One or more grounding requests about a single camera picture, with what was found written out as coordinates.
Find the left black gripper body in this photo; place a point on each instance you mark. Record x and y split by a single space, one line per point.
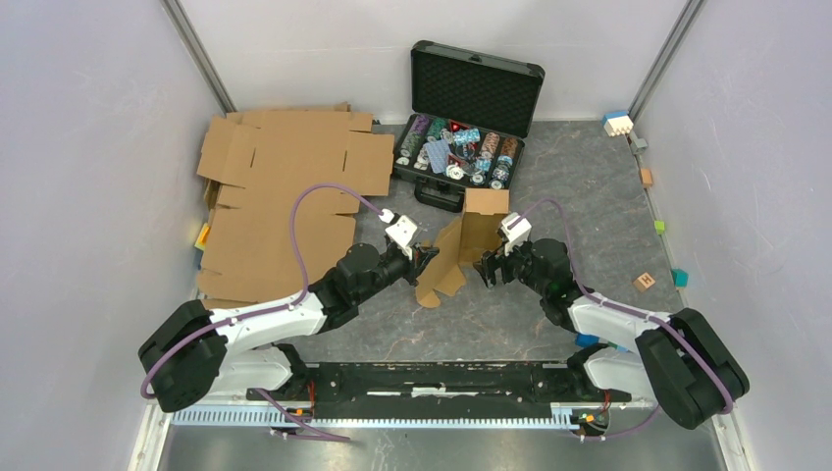
392 267

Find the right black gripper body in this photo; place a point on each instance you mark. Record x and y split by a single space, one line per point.
517 266

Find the brown cardboard box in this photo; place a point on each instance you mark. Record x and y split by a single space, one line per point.
462 243

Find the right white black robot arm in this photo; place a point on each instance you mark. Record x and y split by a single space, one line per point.
674 359

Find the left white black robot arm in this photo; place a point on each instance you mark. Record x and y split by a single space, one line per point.
198 351

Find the blue block near base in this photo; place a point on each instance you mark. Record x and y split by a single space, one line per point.
583 340

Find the wooden letter H block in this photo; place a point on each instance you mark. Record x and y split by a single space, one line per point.
644 282

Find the orange small block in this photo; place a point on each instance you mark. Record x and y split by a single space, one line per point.
646 178

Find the teal small block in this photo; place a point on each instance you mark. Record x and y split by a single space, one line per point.
680 277

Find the black poker chip case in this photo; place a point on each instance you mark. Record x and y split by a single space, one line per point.
471 114

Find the grey small block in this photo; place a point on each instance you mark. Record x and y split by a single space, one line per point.
638 145

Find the blue white toy block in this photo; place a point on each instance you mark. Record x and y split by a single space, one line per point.
617 123

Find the stack of cardboard blanks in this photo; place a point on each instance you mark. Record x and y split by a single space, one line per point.
277 214

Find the yellow orange block at left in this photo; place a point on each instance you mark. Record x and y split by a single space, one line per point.
201 239

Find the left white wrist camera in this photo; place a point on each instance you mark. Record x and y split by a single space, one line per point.
401 230

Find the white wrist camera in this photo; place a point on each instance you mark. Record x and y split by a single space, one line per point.
401 230
514 230

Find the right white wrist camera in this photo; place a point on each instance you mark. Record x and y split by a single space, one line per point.
514 230

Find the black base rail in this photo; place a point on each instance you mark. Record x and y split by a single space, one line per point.
433 390

